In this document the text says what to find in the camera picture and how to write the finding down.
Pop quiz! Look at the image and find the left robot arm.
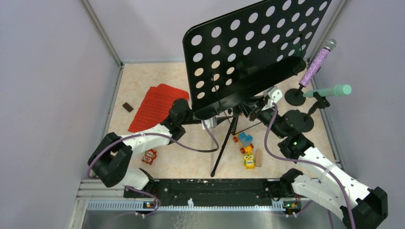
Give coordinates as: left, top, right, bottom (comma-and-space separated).
88, 99, 192, 197

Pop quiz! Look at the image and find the red owl block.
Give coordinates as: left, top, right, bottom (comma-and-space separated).
141, 149, 157, 165

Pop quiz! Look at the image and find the purple cable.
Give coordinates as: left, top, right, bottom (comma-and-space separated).
263, 103, 357, 229
86, 120, 220, 219

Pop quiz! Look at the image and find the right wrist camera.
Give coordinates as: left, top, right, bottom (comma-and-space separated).
262, 86, 283, 111

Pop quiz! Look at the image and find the yellow owl block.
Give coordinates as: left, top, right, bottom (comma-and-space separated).
243, 153, 256, 169

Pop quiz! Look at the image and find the purple glitter microphone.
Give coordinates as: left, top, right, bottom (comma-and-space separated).
299, 38, 337, 87

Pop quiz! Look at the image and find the wooden block near owl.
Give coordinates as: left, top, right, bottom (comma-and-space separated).
255, 149, 263, 167

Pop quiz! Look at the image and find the toy block car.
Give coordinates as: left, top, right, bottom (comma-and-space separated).
233, 132, 254, 154

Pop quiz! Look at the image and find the green microphone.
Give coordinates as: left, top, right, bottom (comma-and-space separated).
303, 84, 352, 98

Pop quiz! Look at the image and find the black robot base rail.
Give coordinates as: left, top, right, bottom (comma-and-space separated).
123, 178, 305, 211

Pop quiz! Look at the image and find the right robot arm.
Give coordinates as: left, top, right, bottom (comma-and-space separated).
238, 98, 388, 229

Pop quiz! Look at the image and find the black music stand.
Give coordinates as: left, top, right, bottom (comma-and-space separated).
182, 0, 333, 177

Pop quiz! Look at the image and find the black round mic stand front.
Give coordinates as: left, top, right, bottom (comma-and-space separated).
299, 92, 330, 133

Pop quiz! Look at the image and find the black round mic stand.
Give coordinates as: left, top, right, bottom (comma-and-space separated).
299, 92, 330, 133
284, 85, 306, 106

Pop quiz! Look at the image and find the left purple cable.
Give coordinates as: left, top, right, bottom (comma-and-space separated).
86, 120, 220, 219

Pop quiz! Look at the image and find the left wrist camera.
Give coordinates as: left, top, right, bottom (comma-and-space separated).
202, 116, 218, 129

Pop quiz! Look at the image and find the red sheet music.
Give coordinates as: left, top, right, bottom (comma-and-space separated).
128, 83, 189, 133

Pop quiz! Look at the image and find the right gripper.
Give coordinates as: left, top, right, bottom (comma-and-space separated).
235, 94, 287, 139

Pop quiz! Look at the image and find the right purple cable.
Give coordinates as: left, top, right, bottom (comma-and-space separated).
263, 103, 357, 229

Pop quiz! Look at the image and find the dark brown small block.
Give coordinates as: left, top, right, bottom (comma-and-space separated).
122, 103, 134, 113

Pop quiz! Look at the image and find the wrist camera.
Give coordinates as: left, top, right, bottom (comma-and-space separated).
262, 86, 283, 111
202, 116, 218, 129

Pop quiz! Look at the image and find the black round mic stand rear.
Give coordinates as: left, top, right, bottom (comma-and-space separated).
284, 85, 306, 106

